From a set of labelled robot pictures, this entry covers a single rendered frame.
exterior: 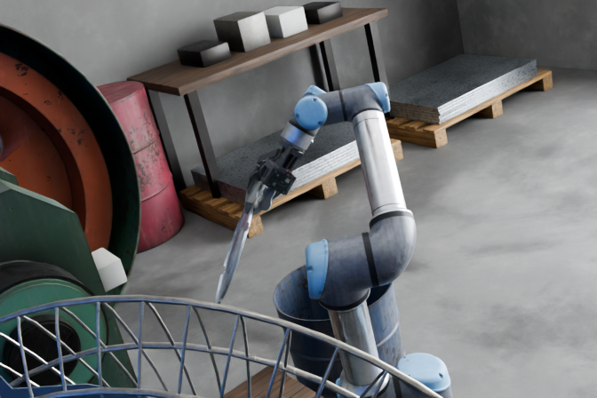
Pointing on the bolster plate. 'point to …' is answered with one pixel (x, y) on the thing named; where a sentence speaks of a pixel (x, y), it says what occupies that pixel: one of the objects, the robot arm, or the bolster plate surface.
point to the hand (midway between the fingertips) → (250, 209)
